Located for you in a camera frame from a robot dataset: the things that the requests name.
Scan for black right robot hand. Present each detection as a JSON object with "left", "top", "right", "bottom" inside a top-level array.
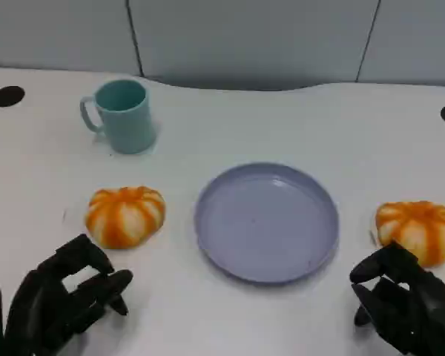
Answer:
[{"left": 349, "top": 241, "right": 445, "bottom": 356}]

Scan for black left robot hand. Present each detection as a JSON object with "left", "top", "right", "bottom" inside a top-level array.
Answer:
[{"left": 3, "top": 233, "right": 134, "bottom": 356}]

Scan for orange and white bread roll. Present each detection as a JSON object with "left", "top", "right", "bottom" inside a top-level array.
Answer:
[
  {"left": 84, "top": 185, "right": 167, "bottom": 250},
  {"left": 375, "top": 200, "right": 445, "bottom": 268}
]

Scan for lilac plate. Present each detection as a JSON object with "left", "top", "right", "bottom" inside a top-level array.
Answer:
[{"left": 194, "top": 162, "right": 340, "bottom": 286}]

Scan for pale green mug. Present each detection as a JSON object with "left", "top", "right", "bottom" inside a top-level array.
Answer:
[{"left": 79, "top": 79, "right": 157, "bottom": 155}]

